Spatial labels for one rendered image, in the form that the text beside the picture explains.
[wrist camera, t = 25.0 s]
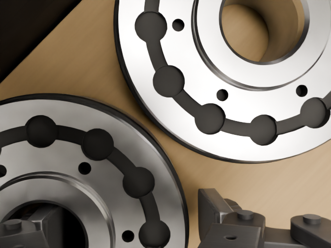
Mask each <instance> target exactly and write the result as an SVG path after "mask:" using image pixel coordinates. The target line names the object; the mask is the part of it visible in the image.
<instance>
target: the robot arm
mask: <svg viewBox="0 0 331 248"><path fill-rule="evenodd" d="M198 226H199V238H200V241H201V243H200V244H199V246H198V248H331V220H330V219H328V218H325V217H321V216H319V215H315V214H304V215H299V216H294V217H292V218H291V219H290V229H281V228H271V227H266V226H265V216H263V215H261V214H259V213H255V212H253V211H250V210H243V209H242V208H241V207H240V206H239V205H238V204H237V203H236V202H235V201H233V200H230V199H228V198H223V197H222V196H221V195H220V194H219V192H218V191H217V190H216V189H215V188H199V190H198ZM71 243H72V213H71V212H69V211H68V210H66V209H65V208H63V207H61V206H58V205H56V204H51V203H43V204H42V205H41V206H37V207H35V208H33V209H30V210H29V211H28V212H27V213H26V214H25V215H24V216H23V217H22V218H21V219H11V220H8V221H5V222H4V223H1V224H0V248H70V246H71Z"/></svg>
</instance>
